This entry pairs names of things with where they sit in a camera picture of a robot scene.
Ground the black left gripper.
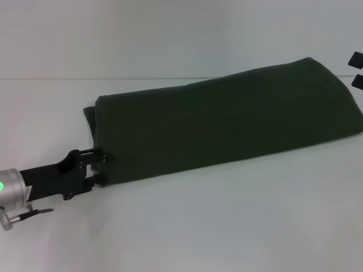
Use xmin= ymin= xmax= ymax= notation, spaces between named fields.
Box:
xmin=18 ymin=148 xmax=116 ymax=202

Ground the dark green t-shirt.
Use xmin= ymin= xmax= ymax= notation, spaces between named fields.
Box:
xmin=82 ymin=56 xmax=363 ymax=189

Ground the left arm cable with plug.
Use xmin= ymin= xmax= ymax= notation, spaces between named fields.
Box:
xmin=0 ymin=206 xmax=55 ymax=232

